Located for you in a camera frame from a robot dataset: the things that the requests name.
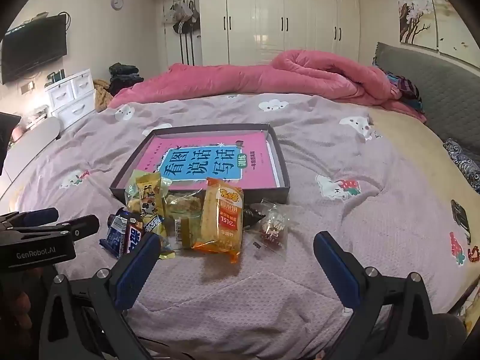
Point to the flower wall painting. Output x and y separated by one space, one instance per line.
416 7

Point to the black wall television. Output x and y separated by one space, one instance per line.
33 48

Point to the yellow cartoon snack packet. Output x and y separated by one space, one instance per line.
150 202

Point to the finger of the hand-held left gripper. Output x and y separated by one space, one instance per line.
39 216
82 227

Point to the pale rounded furniture piece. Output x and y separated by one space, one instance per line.
33 146

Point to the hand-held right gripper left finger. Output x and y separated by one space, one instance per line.
138 270

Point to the colourful clothes pile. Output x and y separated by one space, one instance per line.
407 90

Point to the pink book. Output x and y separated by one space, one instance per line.
210 146

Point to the olive cake packet with label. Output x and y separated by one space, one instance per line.
191 232

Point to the pink quilt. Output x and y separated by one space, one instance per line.
262 78

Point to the purple printed bed sheet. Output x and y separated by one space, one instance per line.
225 307

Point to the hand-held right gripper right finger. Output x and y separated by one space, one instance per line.
337 266

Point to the white drawer chest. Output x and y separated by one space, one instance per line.
71 97

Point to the clear red candy packet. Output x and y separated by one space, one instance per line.
275 230

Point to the hanging hats on rack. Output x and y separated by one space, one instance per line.
183 17

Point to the dark patterned cloth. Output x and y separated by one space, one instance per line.
463 165

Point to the white wardrobe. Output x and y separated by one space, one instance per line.
262 18

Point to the round wall clock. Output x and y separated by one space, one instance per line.
117 3

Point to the orange biscuit packet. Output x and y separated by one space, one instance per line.
219 217

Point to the dark green box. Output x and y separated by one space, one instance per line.
56 77

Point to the beige bed cover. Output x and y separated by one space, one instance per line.
412 157

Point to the grey cardboard box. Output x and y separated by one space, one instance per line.
279 157

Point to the grey padded headboard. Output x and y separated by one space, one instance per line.
431 82

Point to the blue cookie packet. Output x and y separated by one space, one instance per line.
114 232

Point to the black phone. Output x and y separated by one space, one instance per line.
460 219

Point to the brown cloth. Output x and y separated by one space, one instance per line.
102 95

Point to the dark clothes pile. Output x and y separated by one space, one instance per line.
125 78

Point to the person's left hand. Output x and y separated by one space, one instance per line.
20 303

